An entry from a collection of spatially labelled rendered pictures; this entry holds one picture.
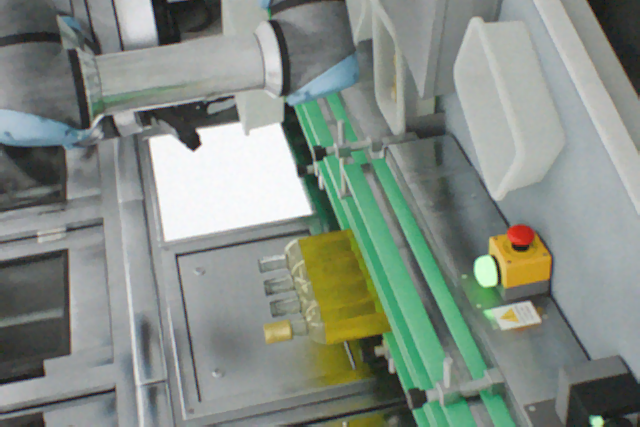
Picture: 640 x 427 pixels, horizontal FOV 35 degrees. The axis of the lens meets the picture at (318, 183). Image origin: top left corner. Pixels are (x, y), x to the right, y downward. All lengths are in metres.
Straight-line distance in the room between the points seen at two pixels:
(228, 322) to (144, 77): 0.62
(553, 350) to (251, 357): 0.61
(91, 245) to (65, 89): 0.84
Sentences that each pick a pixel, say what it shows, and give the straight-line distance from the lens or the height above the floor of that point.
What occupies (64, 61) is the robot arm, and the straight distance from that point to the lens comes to 1.42.
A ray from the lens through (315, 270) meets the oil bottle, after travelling 1.75.
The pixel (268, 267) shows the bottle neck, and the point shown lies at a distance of 1.79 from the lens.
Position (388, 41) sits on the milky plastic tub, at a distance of 1.95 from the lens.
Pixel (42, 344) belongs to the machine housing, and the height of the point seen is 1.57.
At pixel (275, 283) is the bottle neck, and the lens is 1.75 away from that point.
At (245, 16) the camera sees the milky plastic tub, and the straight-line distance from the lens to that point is 1.81.
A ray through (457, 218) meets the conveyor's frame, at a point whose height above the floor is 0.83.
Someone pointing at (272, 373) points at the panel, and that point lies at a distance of 1.79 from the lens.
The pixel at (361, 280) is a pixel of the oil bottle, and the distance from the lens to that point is 1.72.
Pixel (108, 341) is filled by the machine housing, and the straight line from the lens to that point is 1.97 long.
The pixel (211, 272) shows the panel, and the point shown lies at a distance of 2.00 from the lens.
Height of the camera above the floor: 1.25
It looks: 8 degrees down
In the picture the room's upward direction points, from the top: 100 degrees counter-clockwise
